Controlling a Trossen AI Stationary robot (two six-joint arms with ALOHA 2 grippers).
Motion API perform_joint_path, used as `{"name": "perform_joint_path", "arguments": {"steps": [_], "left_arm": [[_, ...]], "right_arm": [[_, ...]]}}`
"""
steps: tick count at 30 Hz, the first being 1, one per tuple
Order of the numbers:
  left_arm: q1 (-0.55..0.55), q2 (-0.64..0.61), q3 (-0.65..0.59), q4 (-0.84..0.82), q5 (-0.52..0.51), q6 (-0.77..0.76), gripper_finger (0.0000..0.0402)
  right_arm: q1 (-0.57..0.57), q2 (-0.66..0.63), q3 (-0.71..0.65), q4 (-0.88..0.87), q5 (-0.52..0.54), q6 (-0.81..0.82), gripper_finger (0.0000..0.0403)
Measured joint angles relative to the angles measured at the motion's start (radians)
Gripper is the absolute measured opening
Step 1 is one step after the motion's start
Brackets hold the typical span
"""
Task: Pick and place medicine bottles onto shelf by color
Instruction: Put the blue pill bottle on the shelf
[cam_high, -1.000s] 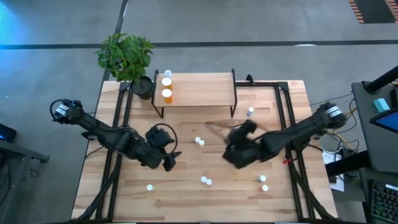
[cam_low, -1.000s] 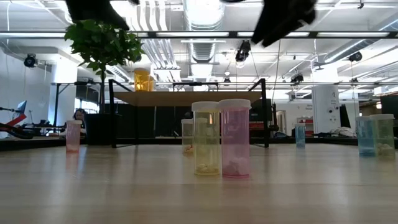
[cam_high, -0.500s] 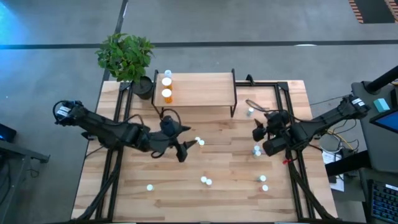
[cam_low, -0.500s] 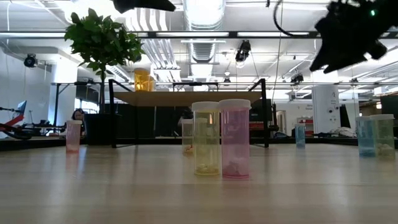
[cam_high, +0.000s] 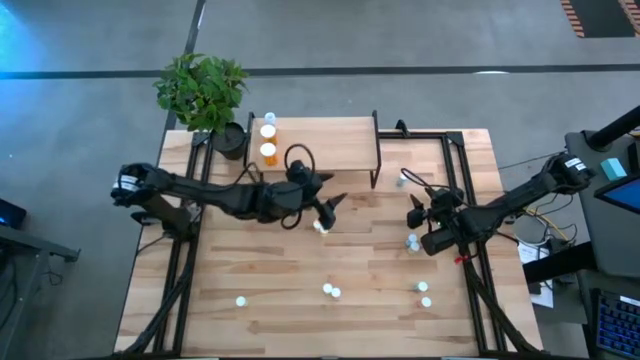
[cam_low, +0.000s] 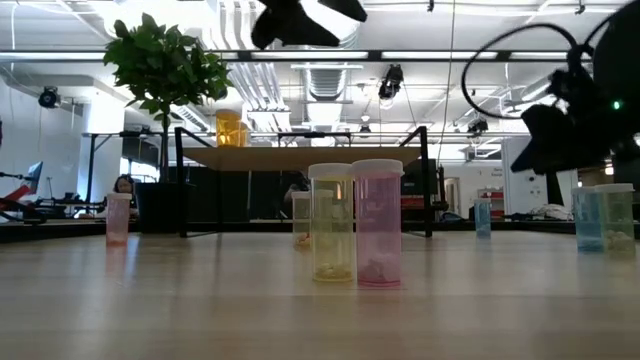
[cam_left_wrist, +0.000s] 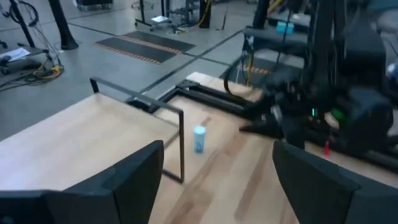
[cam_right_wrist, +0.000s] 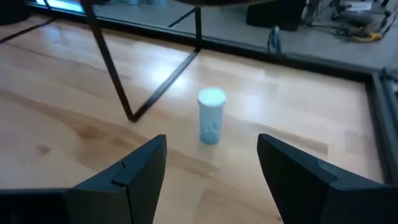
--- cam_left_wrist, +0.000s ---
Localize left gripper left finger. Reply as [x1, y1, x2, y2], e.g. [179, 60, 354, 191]
[0, 139, 165, 224]

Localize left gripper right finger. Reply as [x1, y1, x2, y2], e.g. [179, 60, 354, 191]
[272, 139, 398, 224]

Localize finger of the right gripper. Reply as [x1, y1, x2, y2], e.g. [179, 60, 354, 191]
[239, 119, 284, 138]

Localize light blue pill bottle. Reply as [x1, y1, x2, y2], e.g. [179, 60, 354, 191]
[193, 125, 206, 155]

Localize dark desk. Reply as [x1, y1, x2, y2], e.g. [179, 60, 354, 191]
[242, 26, 312, 60]

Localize teal box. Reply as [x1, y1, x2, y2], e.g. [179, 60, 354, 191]
[275, 21, 295, 35]

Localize black equipment stand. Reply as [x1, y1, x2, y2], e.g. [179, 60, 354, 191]
[134, 0, 213, 34]

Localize black mat orange stripes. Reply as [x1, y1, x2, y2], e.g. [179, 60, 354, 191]
[95, 36, 177, 65]
[121, 30, 197, 54]

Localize grey low table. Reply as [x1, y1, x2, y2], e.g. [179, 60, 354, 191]
[0, 45, 52, 88]

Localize white paper sheet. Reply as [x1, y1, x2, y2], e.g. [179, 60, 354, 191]
[0, 47, 32, 62]

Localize black tripod pole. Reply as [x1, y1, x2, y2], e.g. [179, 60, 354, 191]
[7, 0, 40, 49]

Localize black camera cable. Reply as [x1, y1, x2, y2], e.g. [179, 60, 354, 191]
[223, 57, 265, 100]

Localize black aluminium table frame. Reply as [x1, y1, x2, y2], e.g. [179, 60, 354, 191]
[126, 79, 398, 171]

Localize wooden shelf black metal frame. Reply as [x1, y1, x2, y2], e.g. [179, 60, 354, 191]
[0, 77, 186, 191]

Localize yellow cable coil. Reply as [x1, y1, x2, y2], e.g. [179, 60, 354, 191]
[30, 63, 65, 82]

